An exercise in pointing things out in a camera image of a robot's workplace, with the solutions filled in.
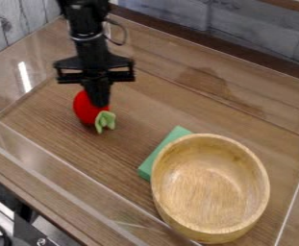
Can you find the round wooden bowl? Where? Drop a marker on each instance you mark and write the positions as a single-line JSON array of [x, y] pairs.
[[210, 187]]

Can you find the red felt fruit green leaves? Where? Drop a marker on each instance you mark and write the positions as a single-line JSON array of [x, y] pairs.
[[91, 115]]

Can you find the clear acrylic tray wall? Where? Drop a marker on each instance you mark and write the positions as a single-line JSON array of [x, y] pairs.
[[76, 175]]

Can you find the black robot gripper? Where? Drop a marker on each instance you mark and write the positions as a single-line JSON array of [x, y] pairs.
[[71, 72]]

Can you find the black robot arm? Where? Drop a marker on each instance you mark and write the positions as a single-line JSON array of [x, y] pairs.
[[85, 16]]

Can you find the black metal mount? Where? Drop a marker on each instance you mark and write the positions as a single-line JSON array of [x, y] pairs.
[[27, 235]]

